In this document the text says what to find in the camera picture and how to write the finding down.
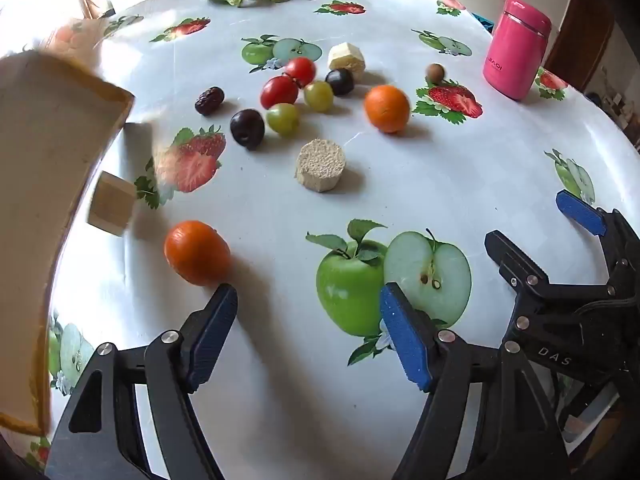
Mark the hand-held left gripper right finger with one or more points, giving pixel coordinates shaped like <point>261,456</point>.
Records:
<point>407,340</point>

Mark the dried red date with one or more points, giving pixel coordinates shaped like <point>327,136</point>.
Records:
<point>209,100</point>

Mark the green grape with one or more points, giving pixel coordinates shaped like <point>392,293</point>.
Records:
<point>318,95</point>
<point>282,118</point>

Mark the dark purple grape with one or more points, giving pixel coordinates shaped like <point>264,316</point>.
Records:
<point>340,81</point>
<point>247,128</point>

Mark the brown wooden board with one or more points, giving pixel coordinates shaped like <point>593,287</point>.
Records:
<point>592,30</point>

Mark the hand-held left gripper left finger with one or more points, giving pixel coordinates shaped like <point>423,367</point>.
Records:
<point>215,340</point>

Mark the round porous beige slice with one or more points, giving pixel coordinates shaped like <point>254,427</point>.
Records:
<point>320,165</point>

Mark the small red cherry tomato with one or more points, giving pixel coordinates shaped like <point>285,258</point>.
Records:
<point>300,71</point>

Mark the brown longan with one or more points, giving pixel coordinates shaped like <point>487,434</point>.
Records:
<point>435,73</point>

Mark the orange mandarin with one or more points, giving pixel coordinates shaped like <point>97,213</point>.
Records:
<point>386,108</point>
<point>196,252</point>

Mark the blue plastic object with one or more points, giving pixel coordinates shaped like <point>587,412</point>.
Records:
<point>484,21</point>

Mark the pale ribbed chunk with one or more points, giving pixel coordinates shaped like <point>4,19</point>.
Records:
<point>346,60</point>

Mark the pale beige chunk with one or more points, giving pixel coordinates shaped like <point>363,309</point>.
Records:
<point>112,203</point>

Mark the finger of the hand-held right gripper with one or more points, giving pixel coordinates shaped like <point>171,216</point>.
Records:
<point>510,260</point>
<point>580,212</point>

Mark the cardboard box with yellow tape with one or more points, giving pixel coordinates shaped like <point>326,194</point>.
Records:
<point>45,160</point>

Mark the fruit print tablecloth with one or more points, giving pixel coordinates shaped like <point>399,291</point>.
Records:
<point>450,185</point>

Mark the pink thermos bottle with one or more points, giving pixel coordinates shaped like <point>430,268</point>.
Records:
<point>516,48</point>

